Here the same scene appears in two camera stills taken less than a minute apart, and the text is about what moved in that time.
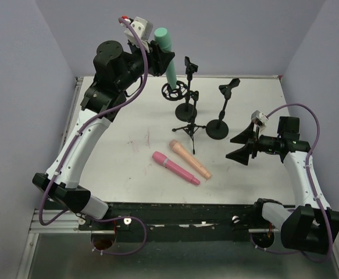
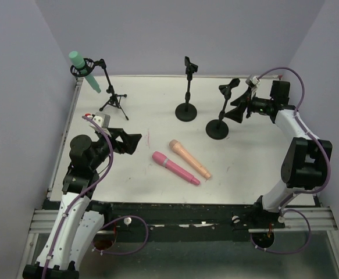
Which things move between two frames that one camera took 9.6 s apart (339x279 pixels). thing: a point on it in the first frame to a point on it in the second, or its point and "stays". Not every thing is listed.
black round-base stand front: [218, 129] stays
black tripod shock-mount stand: [182, 91] to [77, 71]
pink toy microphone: [160, 158] stays
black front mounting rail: [175, 222] stays
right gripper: [254, 143] to [249, 103]
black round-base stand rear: [184, 111] stays
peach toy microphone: [178, 147] stays
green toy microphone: [162, 36] to [78, 63]
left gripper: [155, 58] to [114, 139]
